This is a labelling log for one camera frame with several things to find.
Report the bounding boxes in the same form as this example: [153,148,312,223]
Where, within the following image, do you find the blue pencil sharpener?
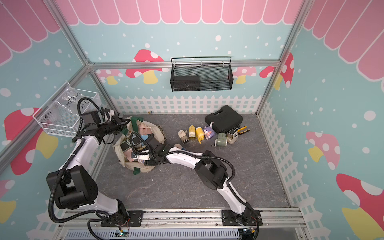
[174,144,184,150]

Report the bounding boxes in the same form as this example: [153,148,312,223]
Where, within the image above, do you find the beige canvas tote bag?
[113,117,166,175]

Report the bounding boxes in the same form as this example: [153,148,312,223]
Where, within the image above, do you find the cream pencil sharpener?
[178,130,190,144]
[226,130,238,145]

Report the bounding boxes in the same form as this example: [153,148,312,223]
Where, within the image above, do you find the purple pencil sharpener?
[203,122,216,140]

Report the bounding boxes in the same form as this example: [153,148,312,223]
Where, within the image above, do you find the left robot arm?
[46,97,130,226]

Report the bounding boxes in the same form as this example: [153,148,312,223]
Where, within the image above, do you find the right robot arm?
[129,132,263,228]

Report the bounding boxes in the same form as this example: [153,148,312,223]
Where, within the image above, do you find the pink pencil sharpener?
[138,123,157,135]

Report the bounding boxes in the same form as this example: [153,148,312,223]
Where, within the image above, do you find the clear plastic bag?
[47,84,101,137]

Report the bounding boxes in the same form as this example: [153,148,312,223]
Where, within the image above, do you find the black plastic tool case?
[205,105,243,133]

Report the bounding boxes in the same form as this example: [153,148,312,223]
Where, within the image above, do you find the white wire basket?
[33,83,102,138]

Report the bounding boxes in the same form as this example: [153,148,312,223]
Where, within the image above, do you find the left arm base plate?
[101,211,144,227]

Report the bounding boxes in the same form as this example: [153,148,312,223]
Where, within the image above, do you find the black wire mesh basket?
[170,56,234,92]

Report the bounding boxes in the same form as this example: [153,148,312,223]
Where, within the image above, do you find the yellow handled pliers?
[237,126,250,135]

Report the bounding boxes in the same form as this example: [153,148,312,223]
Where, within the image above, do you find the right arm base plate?
[221,208,263,227]

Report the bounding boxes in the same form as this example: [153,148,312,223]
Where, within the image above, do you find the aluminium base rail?
[56,208,307,240]

